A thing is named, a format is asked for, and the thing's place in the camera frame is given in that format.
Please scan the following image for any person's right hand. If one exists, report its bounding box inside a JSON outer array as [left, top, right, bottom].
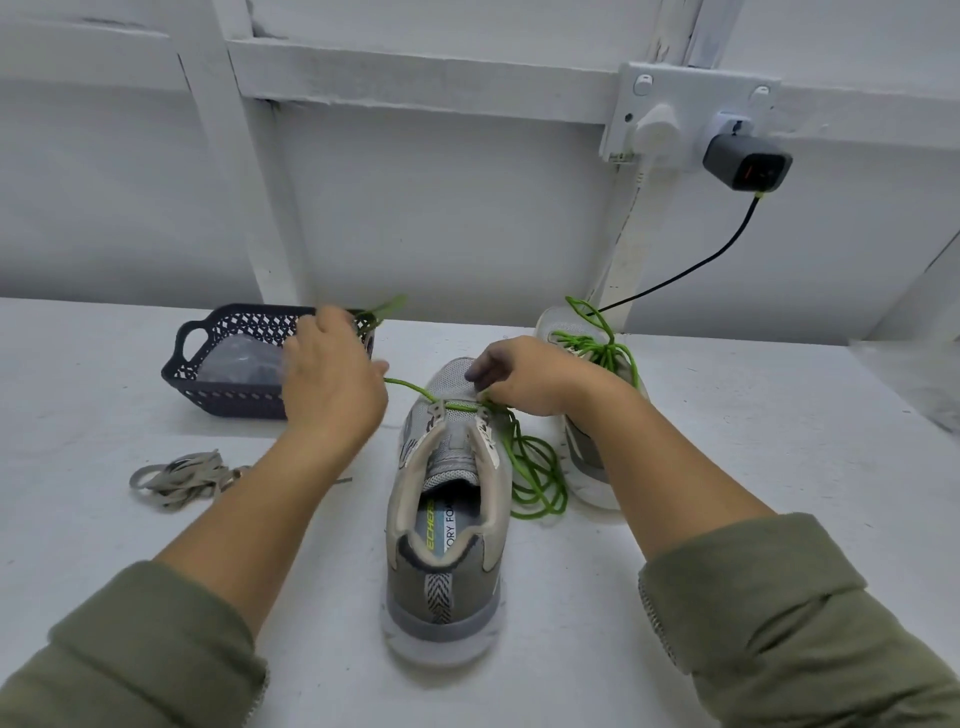
[[465, 334, 605, 422]]

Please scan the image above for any person's left hand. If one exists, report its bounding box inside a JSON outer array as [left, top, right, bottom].
[[280, 306, 390, 455]]

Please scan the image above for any green shoelace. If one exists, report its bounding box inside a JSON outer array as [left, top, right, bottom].
[[364, 294, 570, 522], [549, 295, 644, 395]]

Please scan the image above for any clear plastic bag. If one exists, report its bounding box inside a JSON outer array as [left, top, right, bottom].
[[195, 333, 294, 398]]

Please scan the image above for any gray sneaker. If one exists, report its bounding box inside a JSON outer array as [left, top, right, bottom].
[[535, 300, 650, 512], [381, 357, 512, 669]]

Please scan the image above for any beige shoelace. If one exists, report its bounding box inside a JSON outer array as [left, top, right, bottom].
[[129, 450, 245, 513]]

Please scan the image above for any person's left forearm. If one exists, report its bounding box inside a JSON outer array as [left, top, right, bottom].
[[0, 427, 354, 728]]

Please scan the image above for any person's right forearm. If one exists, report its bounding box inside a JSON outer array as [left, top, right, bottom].
[[570, 382, 960, 728]]

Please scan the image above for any dark plastic lattice basket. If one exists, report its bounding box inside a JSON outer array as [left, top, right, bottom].
[[162, 304, 378, 420]]

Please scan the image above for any white plug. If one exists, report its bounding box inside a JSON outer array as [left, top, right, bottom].
[[631, 102, 686, 161]]

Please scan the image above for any gray charger adapter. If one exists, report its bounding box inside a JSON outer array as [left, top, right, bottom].
[[703, 129, 795, 194]]

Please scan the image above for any white cable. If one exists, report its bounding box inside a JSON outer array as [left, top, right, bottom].
[[588, 157, 654, 309]]

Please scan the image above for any black cable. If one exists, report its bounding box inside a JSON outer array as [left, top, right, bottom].
[[597, 190, 765, 315]]

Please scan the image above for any white wall socket plate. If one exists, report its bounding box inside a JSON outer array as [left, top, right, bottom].
[[600, 61, 783, 167]]

